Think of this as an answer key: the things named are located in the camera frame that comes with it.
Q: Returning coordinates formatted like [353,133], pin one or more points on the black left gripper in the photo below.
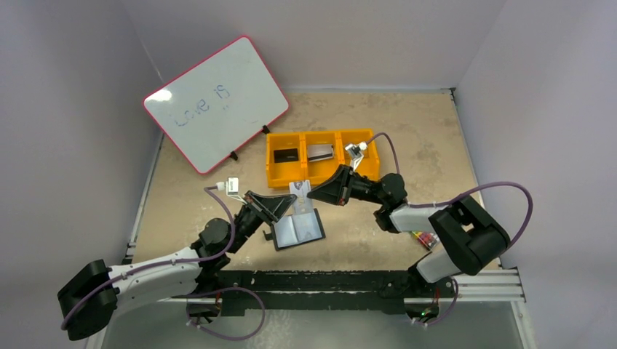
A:
[273,206]

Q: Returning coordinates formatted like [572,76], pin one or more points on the aluminium frame rail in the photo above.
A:
[487,286]

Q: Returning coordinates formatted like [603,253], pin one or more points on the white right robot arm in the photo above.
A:
[469,235]

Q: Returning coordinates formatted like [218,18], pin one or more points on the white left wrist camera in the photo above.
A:
[230,186]

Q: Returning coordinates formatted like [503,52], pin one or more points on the pink framed whiteboard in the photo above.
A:
[215,107]

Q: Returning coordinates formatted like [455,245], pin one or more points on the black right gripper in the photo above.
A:
[345,185]

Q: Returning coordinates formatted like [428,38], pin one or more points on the silver card in tray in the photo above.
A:
[319,152]

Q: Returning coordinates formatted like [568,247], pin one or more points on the black card in tray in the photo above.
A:
[286,155]

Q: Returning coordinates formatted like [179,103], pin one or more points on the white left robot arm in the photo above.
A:
[98,292]

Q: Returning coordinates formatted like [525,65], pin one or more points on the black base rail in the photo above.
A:
[376,290]

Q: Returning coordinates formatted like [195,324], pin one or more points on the pack of coloured markers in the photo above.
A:
[427,240]

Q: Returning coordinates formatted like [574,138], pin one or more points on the black leather card holder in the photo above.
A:
[296,230]

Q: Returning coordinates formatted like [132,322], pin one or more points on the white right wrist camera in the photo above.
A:
[356,153]

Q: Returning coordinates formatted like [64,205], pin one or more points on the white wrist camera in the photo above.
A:
[230,186]
[356,153]

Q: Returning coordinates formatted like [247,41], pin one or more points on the yellow three-compartment tray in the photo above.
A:
[280,175]

